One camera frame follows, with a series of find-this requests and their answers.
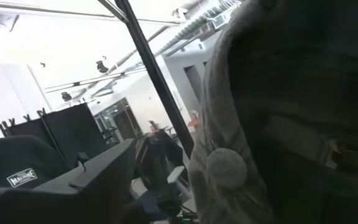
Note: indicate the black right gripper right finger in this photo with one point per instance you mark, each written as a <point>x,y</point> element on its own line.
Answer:
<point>337,205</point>

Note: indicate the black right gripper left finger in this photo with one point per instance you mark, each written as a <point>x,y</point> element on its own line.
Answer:
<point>73,199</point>

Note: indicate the dark grey cap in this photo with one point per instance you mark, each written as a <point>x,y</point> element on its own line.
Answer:
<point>222,124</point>

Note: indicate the black partition panel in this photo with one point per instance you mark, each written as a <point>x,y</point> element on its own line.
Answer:
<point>70,130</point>

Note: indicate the person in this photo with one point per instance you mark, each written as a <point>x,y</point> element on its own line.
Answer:
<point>158,152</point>
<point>194,121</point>
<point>17,158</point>

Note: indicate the black ceiling spotlight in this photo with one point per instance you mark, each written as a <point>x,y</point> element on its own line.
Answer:
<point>66,96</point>
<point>102,66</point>

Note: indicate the black frame post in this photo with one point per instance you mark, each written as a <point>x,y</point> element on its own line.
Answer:
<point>157,77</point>

